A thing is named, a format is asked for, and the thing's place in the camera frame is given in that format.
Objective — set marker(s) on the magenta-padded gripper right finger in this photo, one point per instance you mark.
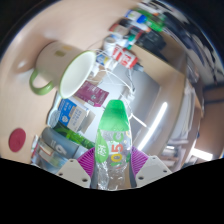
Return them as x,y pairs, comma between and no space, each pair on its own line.
153,170

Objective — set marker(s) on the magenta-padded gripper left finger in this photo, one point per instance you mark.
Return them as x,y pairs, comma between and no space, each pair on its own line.
73,173

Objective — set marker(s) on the clear bottle with green cap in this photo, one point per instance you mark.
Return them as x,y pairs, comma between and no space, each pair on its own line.
114,130

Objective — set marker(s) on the grey lidded container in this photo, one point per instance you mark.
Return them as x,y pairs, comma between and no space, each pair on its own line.
61,145

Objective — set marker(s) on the green glass bottle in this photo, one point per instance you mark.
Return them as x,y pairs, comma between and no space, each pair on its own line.
75,136

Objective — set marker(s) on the under-shelf light bar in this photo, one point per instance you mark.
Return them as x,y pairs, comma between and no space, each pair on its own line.
153,125

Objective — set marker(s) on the white and blue carton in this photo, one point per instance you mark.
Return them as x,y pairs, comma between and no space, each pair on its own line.
74,115

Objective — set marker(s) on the magenta snack pouch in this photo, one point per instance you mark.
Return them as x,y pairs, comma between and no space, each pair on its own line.
91,93

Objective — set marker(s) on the red and white canister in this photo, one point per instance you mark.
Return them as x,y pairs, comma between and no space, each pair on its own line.
126,57

